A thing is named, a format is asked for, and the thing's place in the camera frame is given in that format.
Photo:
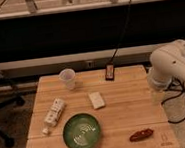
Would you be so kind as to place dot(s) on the black office chair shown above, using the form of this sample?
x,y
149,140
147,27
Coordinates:
x,y
0,105

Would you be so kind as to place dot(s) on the green ceramic bowl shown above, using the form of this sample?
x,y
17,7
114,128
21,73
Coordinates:
x,y
82,131

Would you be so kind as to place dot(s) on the white tube with cap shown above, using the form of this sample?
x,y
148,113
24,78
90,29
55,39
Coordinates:
x,y
53,115

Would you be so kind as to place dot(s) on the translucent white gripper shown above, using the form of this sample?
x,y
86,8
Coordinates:
x,y
157,96

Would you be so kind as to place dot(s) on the translucent white cup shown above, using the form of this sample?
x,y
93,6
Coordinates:
x,y
67,76

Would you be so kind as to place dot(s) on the white rectangular sponge block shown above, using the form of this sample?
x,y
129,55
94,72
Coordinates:
x,y
96,100

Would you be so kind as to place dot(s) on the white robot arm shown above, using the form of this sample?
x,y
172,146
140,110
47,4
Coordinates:
x,y
167,62

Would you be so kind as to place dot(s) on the black red handheld device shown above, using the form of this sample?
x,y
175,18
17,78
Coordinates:
x,y
109,74

